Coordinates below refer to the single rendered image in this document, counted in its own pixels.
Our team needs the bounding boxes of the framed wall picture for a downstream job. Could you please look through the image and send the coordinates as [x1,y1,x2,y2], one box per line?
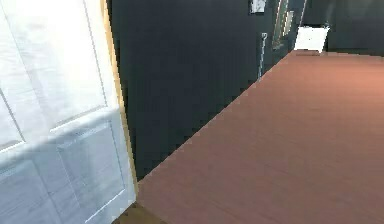
[272,0,290,51]

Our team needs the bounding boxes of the grey long-handled floor tool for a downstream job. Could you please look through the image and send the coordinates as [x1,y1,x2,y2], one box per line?
[257,32,269,82]

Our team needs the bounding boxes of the white square cabinet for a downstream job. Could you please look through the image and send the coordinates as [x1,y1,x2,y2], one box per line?
[293,25,331,54]

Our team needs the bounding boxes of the white wall switch plate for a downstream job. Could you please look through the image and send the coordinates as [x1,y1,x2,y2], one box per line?
[249,0,267,15]

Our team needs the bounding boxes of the white panelled room door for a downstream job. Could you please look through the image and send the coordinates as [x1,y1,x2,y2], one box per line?
[0,0,139,224]

